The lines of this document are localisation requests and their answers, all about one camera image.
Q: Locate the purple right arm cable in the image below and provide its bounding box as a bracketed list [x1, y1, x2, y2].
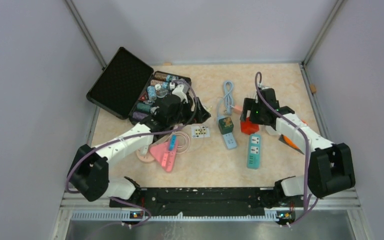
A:
[254, 71, 320, 226]

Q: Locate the blue small block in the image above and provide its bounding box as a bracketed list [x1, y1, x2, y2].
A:
[167, 135, 177, 152]

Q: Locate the teal power strip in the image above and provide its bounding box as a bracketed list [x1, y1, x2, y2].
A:
[246, 133, 262, 170]

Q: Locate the black poker chip case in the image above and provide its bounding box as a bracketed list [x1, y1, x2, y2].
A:
[86, 47, 194, 125]

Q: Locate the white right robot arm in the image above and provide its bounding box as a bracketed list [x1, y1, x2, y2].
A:
[240, 87, 356, 206]

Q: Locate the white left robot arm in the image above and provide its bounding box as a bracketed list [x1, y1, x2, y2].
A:
[65, 94, 211, 207]

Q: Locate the grey-blue power strip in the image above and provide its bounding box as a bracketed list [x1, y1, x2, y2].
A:
[216, 105, 237, 150]

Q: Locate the pink round plug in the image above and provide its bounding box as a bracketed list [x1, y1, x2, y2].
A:
[135, 145, 155, 164]

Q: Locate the pink usb charger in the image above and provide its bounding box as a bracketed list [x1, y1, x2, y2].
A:
[232, 105, 243, 115]

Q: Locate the red cube socket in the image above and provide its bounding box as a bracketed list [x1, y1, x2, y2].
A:
[240, 118, 260, 135]

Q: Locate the white tiger cube socket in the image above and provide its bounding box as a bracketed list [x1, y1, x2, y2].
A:
[265, 125, 280, 136]

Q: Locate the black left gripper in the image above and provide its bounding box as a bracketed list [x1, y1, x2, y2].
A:
[168, 97, 210, 127]

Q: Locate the pink triangular power strip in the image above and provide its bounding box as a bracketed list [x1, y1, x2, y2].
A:
[149, 139, 179, 173]

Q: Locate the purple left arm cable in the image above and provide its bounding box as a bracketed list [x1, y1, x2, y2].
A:
[65, 79, 200, 228]

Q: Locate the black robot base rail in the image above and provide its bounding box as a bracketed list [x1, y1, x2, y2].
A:
[109, 187, 307, 218]

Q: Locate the orange ring toy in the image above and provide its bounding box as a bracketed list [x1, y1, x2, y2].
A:
[283, 121, 308, 152]

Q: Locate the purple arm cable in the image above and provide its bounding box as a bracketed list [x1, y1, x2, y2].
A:
[65, 79, 200, 228]
[254, 71, 320, 226]

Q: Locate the dark green cube socket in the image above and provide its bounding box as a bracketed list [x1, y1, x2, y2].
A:
[217, 116, 234, 135]

